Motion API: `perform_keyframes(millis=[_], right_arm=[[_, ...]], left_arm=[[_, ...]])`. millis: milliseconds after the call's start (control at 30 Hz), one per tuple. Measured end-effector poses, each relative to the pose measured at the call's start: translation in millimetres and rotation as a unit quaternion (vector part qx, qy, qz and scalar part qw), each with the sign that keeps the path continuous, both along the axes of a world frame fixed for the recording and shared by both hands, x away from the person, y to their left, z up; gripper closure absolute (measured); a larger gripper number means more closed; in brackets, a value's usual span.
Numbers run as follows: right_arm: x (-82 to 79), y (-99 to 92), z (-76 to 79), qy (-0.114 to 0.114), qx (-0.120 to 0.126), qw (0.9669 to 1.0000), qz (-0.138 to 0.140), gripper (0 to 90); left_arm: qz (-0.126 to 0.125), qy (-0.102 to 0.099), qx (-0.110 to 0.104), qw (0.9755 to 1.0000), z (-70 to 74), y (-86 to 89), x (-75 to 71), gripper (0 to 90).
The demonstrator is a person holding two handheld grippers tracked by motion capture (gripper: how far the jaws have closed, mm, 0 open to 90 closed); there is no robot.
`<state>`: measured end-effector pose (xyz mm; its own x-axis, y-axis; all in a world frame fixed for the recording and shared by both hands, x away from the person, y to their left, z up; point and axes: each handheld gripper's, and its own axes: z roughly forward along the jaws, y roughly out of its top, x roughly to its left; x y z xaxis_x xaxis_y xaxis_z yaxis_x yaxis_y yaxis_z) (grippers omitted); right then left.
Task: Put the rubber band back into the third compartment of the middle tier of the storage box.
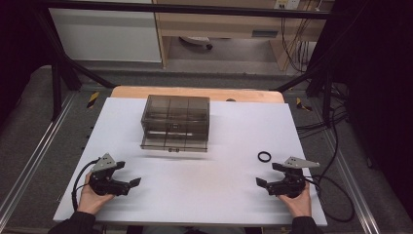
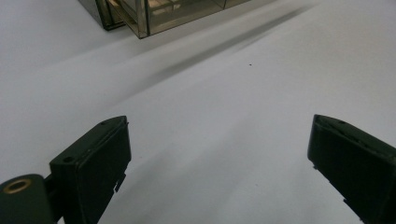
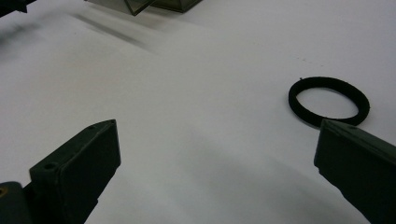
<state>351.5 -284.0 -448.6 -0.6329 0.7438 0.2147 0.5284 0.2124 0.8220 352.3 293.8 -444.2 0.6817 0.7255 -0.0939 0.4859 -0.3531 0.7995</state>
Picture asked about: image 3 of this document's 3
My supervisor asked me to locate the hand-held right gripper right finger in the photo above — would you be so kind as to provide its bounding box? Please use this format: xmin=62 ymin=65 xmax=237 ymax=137
xmin=313 ymin=119 xmax=396 ymax=224

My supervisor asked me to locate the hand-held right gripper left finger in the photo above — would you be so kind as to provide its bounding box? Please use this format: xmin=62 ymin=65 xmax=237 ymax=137
xmin=23 ymin=119 xmax=121 ymax=224

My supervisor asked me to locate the black hair tie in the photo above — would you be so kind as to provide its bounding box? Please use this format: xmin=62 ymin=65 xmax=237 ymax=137
xmin=288 ymin=76 xmax=371 ymax=128

